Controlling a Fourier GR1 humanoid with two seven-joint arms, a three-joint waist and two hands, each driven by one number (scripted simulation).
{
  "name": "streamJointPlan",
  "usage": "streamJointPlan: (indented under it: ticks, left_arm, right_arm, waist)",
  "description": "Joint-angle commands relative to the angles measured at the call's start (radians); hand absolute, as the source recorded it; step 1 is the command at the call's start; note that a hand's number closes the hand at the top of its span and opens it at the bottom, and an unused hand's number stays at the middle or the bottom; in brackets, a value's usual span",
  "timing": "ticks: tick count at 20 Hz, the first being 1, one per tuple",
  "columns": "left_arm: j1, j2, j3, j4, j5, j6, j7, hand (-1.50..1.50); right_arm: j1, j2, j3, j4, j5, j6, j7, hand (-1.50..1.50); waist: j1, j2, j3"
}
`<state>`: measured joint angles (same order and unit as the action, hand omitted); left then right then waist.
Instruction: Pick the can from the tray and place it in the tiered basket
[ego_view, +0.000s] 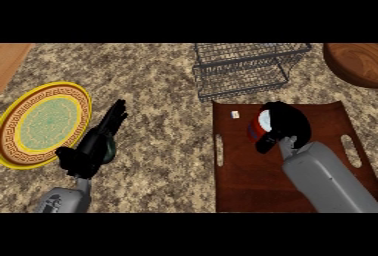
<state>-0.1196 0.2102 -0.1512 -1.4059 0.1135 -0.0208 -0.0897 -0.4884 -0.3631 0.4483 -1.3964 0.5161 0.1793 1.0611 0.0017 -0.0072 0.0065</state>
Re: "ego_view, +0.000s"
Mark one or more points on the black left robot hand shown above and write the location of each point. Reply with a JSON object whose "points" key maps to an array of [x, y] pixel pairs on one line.
{"points": [[93, 146]]}

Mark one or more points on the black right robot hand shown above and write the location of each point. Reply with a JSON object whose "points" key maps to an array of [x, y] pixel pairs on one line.
{"points": [[288, 121]]}

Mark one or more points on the red can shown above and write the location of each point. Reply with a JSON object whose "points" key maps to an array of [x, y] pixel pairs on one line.
{"points": [[259, 128]]}

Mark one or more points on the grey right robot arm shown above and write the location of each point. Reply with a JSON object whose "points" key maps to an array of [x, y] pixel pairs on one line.
{"points": [[327, 178]]}

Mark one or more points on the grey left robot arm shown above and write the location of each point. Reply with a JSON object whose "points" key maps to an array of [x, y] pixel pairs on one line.
{"points": [[67, 199]]}

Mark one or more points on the brown wooden tray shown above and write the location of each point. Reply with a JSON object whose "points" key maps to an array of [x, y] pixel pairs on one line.
{"points": [[275, 173]]}

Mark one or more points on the small white cube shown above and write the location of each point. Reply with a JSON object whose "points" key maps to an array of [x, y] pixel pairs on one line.
{"points": [[235, 114]]}

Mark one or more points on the yellow patterned plate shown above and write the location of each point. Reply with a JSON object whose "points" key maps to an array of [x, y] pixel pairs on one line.
{"points": [[45, 125]]}

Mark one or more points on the brown wooden bowl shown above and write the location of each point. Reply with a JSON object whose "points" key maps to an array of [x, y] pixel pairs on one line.
{"points": [[355, 63]]}

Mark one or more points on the wooden board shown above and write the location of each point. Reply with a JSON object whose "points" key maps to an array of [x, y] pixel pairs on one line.
{"points": [[11, 61]]}

